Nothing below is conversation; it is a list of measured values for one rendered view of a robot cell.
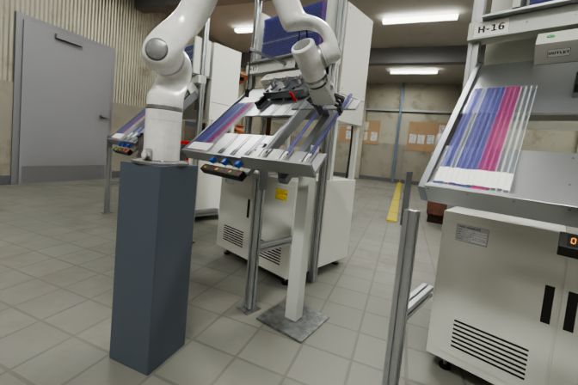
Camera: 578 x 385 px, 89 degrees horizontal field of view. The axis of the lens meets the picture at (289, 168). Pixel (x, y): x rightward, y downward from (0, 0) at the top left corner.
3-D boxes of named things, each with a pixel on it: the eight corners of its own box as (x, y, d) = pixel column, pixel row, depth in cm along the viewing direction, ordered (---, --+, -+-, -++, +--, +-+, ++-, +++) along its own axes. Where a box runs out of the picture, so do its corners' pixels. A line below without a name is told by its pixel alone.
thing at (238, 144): (255, 164, 142) (252, 160, 140) (187, 153, 186) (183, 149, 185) (278, 139, 151) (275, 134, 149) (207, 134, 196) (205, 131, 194)
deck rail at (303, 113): (259, 170, 142) (253, 161, 138) (256, 170, 143) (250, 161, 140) (330, 88, 176) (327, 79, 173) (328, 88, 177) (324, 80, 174)
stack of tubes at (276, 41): (320, 47, 170) (325, -1, 168) (261, 59, 204) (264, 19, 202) (332, 53, 179) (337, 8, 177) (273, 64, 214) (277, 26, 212)
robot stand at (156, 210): (147, 376, 98) (161, 167, 93) (108, 357, 104) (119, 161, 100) (184, 345, 115) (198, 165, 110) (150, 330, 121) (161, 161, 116)
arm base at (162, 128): (161, 167, 93) (165, 107, 91) (117, 161, 99) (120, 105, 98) (199, 165, 110) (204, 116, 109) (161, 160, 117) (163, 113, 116)
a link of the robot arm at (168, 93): (139, 106, 97) (144, 33, 96) (160, 113, 116) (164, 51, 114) (176, 110, 98) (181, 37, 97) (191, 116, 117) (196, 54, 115)
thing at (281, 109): (298, 122, 161) (294, 114, 158) (227, 121, 206) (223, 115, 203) (328, 88, 177) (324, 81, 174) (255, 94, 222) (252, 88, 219)
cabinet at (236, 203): (285, 290, 166) (295, 181, 162) (215, 252, 213) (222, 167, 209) (346, 264, 214) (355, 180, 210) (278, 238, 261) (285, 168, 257)
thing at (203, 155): (256, 170, 143) (249, 159, 139) (187, 157, 187) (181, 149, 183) (258, 168, 144) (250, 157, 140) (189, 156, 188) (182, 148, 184)
